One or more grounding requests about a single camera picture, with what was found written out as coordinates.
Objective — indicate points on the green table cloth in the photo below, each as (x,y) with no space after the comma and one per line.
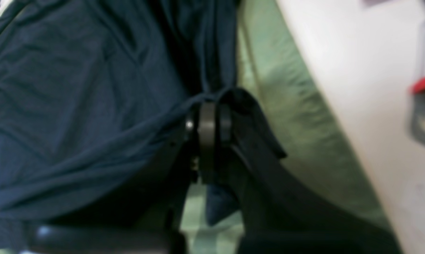
(245,44)

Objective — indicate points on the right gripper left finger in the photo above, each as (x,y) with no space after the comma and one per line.
(142,216)

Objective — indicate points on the dark navy long-sleeve shirt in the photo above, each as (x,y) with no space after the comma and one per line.
(90,90)

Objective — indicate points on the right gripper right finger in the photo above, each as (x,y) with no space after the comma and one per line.
(281,215)

